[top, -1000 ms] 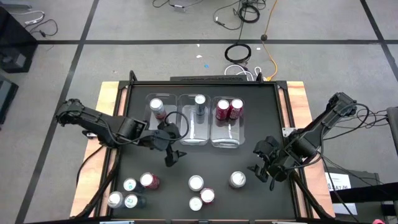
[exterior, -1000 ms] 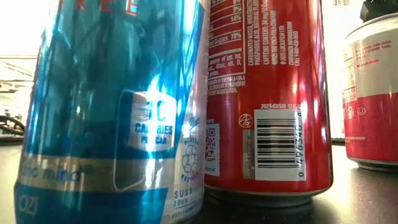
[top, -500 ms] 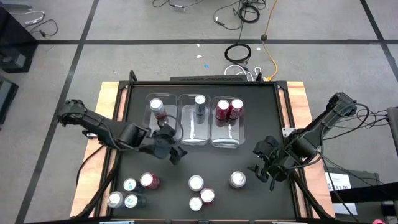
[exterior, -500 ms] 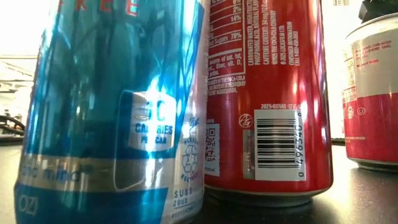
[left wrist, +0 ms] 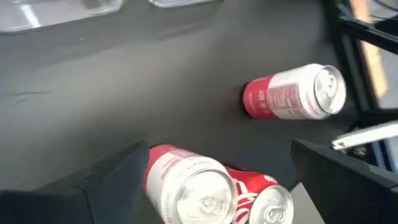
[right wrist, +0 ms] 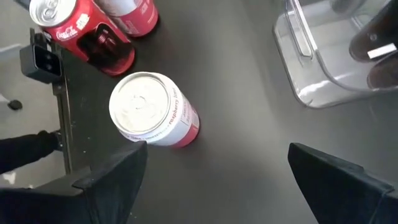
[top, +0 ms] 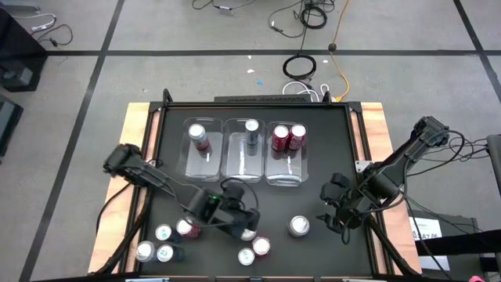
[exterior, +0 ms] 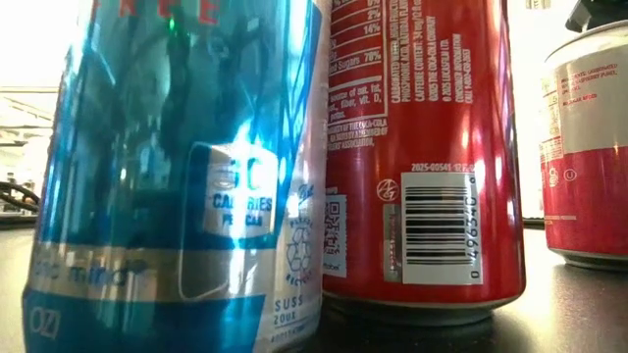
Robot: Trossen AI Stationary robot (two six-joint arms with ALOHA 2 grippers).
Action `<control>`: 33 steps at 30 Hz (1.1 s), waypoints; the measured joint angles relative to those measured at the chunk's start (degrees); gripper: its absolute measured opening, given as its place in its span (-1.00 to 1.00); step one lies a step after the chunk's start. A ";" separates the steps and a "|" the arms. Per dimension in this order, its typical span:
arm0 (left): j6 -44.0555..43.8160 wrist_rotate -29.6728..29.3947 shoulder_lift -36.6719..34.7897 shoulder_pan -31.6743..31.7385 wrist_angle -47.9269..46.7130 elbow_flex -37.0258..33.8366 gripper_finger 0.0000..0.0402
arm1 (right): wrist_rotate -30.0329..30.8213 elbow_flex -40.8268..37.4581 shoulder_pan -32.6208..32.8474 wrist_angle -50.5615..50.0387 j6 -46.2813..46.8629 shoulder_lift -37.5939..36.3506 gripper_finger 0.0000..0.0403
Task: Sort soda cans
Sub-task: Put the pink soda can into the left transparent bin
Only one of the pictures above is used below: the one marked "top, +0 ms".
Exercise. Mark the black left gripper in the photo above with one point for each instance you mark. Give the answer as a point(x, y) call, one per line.
point(233, 215)

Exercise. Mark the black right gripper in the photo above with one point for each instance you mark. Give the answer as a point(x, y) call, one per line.
point(352, 209)

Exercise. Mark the red cola can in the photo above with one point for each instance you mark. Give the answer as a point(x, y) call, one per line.
point(298, 131)
point(280, 132)
point(261, 246)
point(184, 226)

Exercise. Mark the blue slim energy drink can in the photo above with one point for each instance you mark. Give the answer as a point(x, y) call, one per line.
point(246, 256)
point(165, 253)
point(163, 232)
point(252, 125)

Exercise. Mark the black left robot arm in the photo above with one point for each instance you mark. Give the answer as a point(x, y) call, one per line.
point(156, 178)

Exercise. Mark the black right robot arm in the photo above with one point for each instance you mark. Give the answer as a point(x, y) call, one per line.
point(395, 168)

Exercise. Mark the clear plastic bin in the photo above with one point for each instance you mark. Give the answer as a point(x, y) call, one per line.
point(287, 172)
point(199, 168)
point(242, 170)

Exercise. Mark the white paper label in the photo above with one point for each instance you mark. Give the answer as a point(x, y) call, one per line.
point(436, 263)
point(424, 227)

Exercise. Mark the black cabinet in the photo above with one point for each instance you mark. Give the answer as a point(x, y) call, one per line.
point(458, 223)

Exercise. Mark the black beam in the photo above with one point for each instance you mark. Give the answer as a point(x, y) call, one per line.
point(469, 241)

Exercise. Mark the pink object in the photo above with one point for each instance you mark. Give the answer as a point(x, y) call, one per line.
point(476, 279)

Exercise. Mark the black box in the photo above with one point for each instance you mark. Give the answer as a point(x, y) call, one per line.
point(8, 125)

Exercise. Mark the black desk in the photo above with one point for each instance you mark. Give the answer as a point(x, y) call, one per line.
point(15, 47)

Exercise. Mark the silver mounting bracket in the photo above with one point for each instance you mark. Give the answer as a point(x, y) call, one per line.
point(359, 166)

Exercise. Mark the black metal table frame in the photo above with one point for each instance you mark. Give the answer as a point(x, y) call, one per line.
point(254, 105)

